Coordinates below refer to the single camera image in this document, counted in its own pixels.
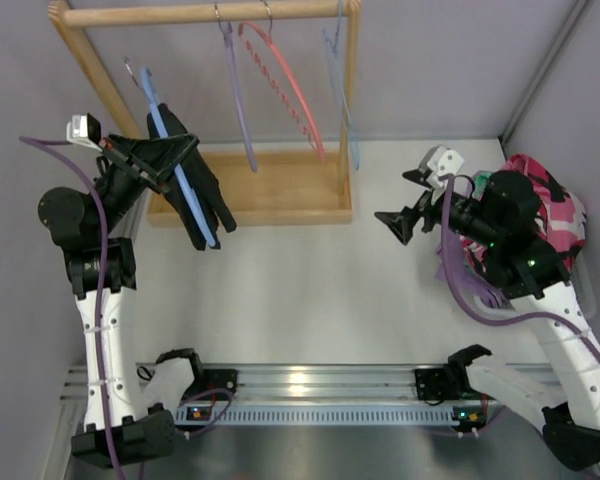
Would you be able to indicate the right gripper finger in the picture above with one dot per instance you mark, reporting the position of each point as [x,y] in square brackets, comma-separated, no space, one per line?
[419,177]
[401,223]

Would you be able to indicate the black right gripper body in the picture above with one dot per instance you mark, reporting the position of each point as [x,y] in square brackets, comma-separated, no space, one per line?
[422,208]

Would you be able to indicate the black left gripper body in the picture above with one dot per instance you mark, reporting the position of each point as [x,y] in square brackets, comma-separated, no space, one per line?
[134,163]

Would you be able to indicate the black trousers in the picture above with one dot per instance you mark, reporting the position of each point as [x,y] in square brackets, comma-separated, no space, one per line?
[200,177]

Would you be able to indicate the blue plastic hanger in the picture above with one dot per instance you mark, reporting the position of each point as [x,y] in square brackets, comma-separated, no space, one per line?
[189,194]

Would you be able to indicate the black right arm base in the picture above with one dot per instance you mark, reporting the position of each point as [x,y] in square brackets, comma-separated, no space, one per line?
[433,386]

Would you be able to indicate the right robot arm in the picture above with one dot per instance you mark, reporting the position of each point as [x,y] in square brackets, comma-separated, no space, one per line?
[531,274]

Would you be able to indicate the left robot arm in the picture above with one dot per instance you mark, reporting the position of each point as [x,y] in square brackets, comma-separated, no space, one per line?
[125,422]

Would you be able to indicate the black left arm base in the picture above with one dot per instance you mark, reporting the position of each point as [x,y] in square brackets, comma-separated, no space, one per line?
[209,383]

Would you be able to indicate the purple plastic hanger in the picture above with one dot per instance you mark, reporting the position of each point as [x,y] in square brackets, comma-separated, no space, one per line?
[227,32]

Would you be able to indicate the pink plastic hanger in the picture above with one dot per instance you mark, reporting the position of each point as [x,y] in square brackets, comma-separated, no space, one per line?
[288,91]

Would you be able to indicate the green garment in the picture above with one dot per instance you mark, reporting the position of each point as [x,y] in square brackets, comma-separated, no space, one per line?
[480,182]

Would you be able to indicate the purple garment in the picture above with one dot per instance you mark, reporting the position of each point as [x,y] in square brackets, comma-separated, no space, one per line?
[466,279]

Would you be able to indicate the pink camouflage garment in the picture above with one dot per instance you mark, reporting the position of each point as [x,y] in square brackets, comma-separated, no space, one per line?
[561,219]

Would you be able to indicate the wooden clothes rack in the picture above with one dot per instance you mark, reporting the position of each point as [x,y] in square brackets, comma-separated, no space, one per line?
[295,187]

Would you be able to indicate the white laundry basket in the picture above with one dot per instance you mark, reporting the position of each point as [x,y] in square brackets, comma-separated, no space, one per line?
[570,299]

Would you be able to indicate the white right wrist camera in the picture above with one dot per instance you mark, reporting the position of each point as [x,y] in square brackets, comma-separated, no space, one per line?
[438,162]

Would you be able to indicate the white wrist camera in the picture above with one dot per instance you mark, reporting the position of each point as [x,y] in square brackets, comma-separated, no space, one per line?
[84,130]
[438,162]

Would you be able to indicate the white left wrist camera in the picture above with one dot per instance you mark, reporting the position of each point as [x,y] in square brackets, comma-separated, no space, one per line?
[84,130]

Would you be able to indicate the light blue wire hanger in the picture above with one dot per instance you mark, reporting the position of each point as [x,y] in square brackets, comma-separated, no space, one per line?
[336,80]

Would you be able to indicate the aluminium mounting rail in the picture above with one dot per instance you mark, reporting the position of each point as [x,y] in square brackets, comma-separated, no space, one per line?
[327,383]

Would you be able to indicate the slotted grey cable duct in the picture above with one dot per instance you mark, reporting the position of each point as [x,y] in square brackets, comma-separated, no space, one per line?
[198,416]

